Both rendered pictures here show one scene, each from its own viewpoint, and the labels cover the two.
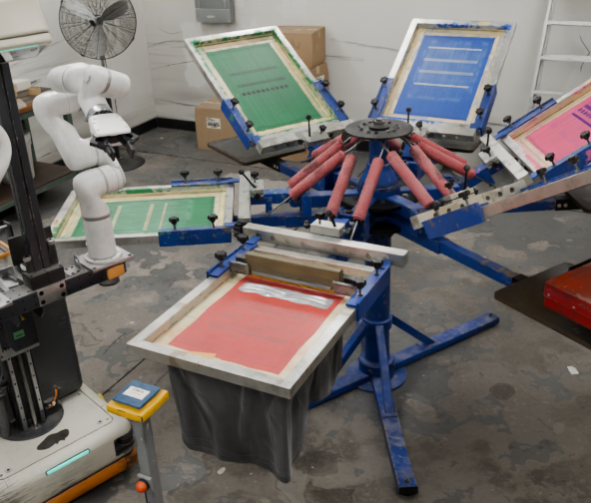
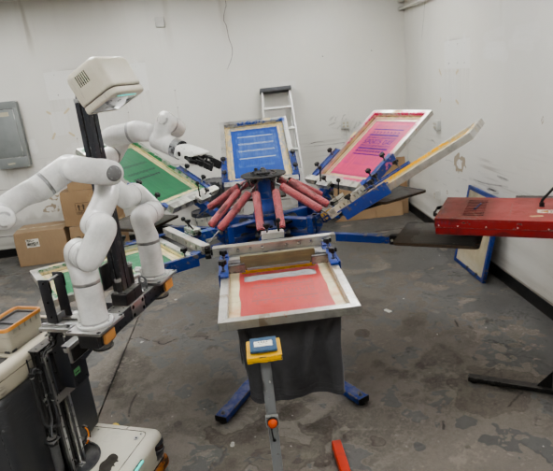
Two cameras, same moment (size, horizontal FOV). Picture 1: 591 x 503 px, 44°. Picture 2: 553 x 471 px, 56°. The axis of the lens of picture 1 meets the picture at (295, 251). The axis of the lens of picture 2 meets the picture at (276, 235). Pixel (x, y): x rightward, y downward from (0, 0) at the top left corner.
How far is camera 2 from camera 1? 134 cm
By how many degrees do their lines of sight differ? 30
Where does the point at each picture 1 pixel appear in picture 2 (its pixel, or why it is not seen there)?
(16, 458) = not seen: outside the picture
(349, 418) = not seen: hidden behind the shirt
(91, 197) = (150, 223)
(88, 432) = (134, 448)
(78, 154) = (131, 193)
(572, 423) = (412, 335)
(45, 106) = not seen: hidden behind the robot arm
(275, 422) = (333, 348)
